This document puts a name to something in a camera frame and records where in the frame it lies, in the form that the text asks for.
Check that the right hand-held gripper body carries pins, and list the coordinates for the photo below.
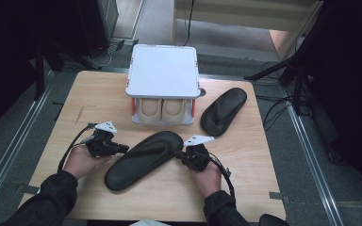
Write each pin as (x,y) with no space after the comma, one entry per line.
(198,158)

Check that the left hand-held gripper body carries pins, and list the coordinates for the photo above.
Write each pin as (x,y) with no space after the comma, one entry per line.
(102,146)

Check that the black slipper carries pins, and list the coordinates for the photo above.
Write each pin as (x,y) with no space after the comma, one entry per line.
(223,113)
(141,160)

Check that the cream clog shoe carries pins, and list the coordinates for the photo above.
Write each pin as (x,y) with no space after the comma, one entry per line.
(173,111)
(150,111)

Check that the white shoe rack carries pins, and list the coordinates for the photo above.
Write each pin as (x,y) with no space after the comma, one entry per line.
(163,69)

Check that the person's right hand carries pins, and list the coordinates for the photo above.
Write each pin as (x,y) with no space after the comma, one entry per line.
(209,182)

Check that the person's left hand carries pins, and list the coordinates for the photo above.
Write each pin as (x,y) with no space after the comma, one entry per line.
(80,163)

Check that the dark table grommet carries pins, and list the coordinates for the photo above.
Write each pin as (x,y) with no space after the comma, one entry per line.
(202,92)

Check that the white cloth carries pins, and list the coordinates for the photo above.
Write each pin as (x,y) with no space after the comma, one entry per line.
(149,223)

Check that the black metal stand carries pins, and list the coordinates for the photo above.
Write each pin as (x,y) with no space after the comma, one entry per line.
(39,78)

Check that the person's dark knee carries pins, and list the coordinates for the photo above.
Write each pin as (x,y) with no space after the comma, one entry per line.
(273,220)

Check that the black floor plug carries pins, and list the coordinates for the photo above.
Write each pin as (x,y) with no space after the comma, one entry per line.
(120,45)
(134,42)

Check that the black tripod stand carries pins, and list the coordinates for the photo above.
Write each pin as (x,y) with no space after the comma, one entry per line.
(264,72)

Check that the dark cabinet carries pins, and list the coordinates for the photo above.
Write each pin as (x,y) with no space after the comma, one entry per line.
(106,19)

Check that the metal floor rail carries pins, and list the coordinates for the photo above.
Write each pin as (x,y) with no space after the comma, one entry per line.
(311,163)
(12,150)

